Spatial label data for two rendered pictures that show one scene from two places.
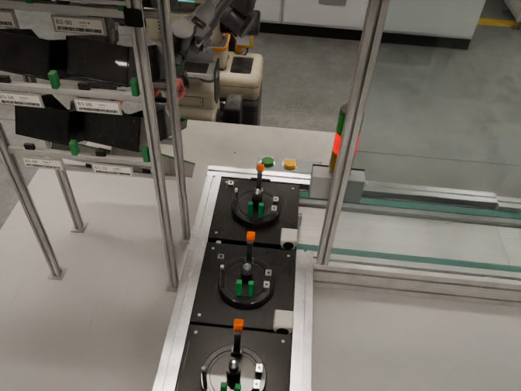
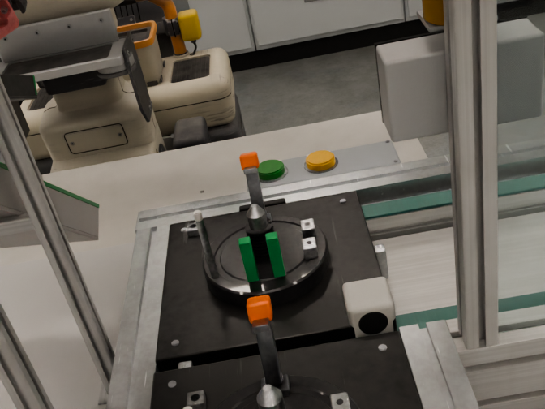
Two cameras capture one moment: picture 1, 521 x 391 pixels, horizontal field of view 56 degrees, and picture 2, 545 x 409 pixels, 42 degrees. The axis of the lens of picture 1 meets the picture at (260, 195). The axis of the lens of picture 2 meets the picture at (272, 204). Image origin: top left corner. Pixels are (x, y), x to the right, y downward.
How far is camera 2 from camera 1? 61 cm
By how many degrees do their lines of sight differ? 12
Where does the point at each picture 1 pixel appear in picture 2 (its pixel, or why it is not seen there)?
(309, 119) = not seen: hidden behind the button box
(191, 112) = (108, 158)
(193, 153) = (114, 217)
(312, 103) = not seen: hidden behind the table
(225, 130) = (176, 161)
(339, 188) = (475, 71)
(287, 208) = (342, 242)
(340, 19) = (345, 17)
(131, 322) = not seen: outside the picture
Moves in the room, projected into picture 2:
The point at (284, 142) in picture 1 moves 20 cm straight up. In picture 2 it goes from (299, 148) to (280, 39)
